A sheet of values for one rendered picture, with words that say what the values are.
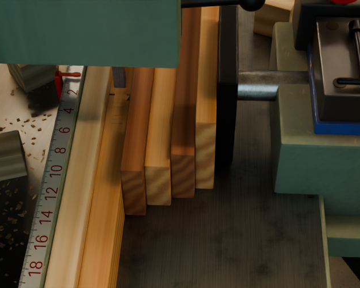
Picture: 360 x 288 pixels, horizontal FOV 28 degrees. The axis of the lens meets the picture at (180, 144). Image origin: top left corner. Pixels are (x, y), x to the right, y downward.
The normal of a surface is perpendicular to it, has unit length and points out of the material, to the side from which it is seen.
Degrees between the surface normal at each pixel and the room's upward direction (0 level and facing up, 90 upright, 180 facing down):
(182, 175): 90
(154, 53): 90
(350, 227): 0
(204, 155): 90
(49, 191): 0
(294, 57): 0
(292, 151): 90
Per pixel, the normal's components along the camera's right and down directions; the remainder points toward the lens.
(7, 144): -0.01, -0.65
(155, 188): -0.05, 0.76
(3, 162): 0.25, 0.73
